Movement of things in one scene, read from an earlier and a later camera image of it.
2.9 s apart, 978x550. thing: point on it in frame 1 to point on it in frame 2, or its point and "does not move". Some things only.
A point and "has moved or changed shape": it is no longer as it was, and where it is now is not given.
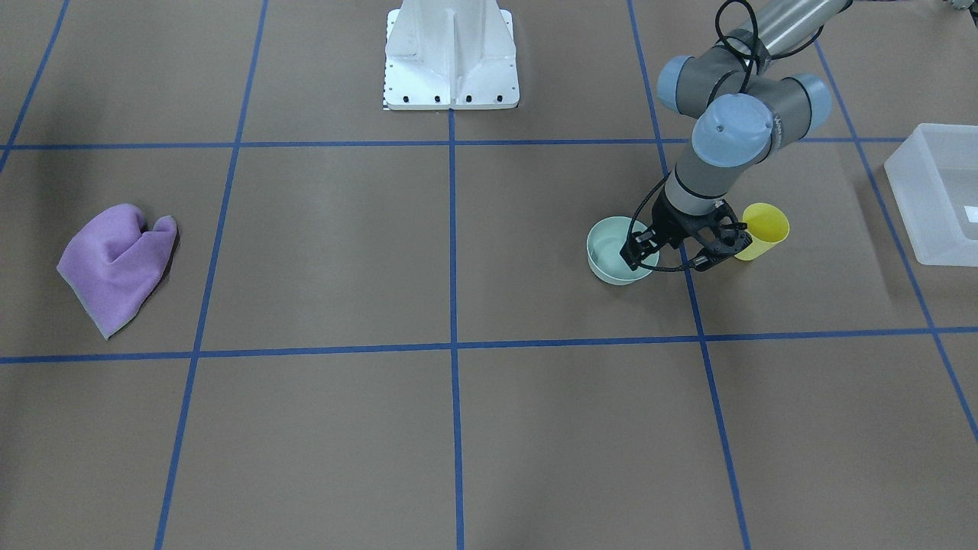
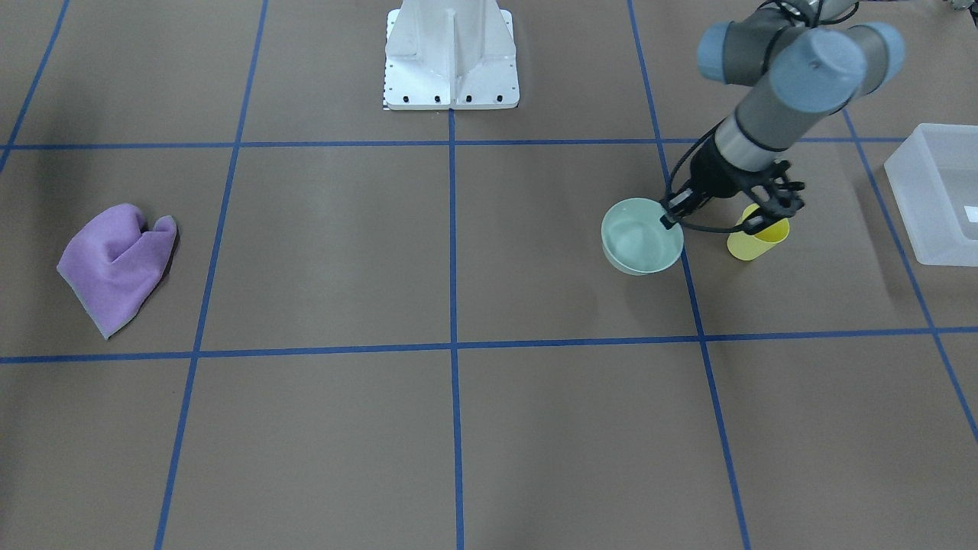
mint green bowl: (604, 243) has moved or changed shape
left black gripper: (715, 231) to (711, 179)
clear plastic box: (933, 178) does not move
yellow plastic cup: (766, 228) does not move
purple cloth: (114, 261) does not move
